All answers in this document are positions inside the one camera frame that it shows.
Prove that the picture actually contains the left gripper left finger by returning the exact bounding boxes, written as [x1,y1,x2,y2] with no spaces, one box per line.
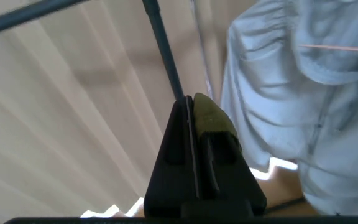
[143,95,201,218]

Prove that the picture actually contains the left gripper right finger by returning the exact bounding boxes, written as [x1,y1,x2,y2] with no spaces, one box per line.
[198,132,268,218]

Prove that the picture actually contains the green garment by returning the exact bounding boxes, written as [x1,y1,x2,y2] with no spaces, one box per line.
[192,91,243,154]

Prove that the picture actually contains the pale grey shorts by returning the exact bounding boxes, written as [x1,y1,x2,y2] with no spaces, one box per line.
[220,0,358,217]

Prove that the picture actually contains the pink clothes hanger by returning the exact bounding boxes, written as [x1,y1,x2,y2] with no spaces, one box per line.
[298,43,358,54]

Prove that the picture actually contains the black clothes rack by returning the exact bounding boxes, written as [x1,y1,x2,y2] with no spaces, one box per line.
[0,0,308,215]

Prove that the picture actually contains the beige curtain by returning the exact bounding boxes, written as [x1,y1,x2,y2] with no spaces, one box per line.
[0,0,260,218]

